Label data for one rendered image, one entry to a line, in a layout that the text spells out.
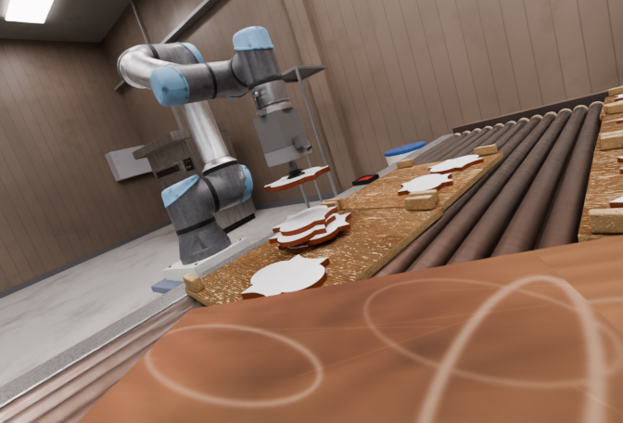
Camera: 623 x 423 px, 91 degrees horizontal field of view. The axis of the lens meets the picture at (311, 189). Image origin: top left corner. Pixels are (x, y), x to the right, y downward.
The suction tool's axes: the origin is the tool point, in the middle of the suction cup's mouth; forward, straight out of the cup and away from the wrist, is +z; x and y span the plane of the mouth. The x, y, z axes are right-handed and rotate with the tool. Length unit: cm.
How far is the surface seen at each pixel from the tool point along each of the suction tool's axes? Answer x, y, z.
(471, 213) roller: -31.1, 6.4, 14.6
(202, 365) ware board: -23, -46, 2
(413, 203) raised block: -21.1, 6.2, 10.9
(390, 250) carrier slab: -20.9, -10.9, 12.7
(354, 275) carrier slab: -17.8, -18.4, 12.5
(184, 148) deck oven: 401, 277, -52
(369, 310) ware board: -31, -40, 2
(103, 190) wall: 832, 324, -38
